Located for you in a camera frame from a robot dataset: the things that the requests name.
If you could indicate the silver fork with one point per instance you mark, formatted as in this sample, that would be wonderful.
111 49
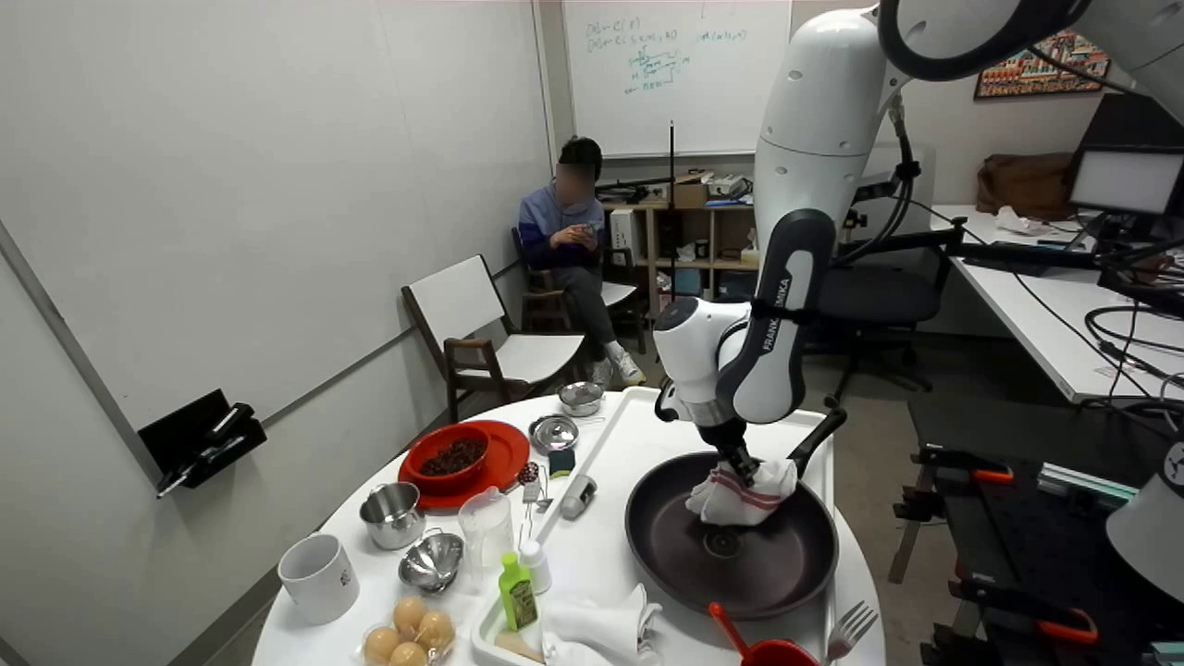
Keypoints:
853 624

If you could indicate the small steel dish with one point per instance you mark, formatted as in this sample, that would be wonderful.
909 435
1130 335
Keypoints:
580 397

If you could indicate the clear plastic cup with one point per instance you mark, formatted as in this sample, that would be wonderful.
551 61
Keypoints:
481 539

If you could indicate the red spoon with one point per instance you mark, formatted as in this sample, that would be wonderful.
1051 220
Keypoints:
728 627

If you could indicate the red plate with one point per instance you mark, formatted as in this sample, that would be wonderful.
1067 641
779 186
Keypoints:
504 476

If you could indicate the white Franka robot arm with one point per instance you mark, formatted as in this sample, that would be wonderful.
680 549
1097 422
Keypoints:
827 124

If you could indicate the colourful wall poster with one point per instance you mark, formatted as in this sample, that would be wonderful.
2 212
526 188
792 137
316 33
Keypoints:
1038 75

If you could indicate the seated person in blue sweater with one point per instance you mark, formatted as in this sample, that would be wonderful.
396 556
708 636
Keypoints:
559 225

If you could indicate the white desk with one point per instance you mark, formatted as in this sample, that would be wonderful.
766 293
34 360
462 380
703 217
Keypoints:
1049 318

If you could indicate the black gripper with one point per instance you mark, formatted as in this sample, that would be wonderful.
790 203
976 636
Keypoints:
728 439

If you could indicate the bread roll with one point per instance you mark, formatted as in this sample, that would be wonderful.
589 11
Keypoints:
438 631
410 656
412 615
380 644

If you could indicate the black robot workbench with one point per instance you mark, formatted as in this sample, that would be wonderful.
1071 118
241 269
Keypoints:
1023 542

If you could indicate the black stereo camera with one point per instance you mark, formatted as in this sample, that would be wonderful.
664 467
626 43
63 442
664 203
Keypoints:
890 188

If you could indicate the large whiteboard with grey frame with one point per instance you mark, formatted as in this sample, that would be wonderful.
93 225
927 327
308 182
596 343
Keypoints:
247 222

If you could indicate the small metal utensil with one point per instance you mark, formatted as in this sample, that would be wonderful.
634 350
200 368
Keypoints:
533 486

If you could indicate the pale green bar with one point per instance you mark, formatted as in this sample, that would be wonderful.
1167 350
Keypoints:
1085 482

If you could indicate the shiny steel bowl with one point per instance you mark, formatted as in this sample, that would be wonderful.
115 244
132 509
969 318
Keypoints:
430 563

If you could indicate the brown cardboard box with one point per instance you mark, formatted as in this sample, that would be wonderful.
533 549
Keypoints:
1023 186

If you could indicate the white mug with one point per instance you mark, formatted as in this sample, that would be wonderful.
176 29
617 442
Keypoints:
321 578

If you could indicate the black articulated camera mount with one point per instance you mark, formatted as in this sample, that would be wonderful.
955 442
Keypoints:
950 237

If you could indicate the grey cylinder shaker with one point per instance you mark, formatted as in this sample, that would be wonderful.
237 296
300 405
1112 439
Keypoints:
580 497

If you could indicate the small white bottle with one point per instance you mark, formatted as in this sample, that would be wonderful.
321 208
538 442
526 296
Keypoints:
538 570

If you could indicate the computer monitor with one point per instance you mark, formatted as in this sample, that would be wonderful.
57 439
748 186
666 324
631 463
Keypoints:
1130 186

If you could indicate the white towel with red stripes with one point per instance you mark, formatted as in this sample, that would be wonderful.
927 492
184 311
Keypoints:
740 504

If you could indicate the red bowl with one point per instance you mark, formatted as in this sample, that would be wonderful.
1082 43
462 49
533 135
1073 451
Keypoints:
426 471

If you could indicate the black marker tray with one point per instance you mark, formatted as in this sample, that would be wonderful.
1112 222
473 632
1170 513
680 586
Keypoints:
190 439

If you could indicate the wooden chair with white seat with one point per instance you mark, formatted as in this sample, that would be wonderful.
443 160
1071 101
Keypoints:
456 296
620 296

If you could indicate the black office chair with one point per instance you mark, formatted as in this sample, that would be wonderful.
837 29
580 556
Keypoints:
882 296

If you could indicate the small cardboard box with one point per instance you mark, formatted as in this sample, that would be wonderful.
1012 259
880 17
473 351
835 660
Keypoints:
689 192

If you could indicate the dark green sponge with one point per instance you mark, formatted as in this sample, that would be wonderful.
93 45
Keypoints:
559 461

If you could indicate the black frying pan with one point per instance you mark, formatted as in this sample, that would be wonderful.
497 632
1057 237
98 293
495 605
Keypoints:
728 566

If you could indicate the steel cup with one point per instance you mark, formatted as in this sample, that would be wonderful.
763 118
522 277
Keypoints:
395 524

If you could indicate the black tripod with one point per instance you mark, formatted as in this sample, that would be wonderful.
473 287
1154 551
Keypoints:
670 222

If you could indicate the crumpled white cloth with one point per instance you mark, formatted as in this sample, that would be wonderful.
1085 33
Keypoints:
605 624

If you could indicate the wall whiteboard with writing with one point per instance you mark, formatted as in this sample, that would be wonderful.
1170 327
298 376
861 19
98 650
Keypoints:
689 87

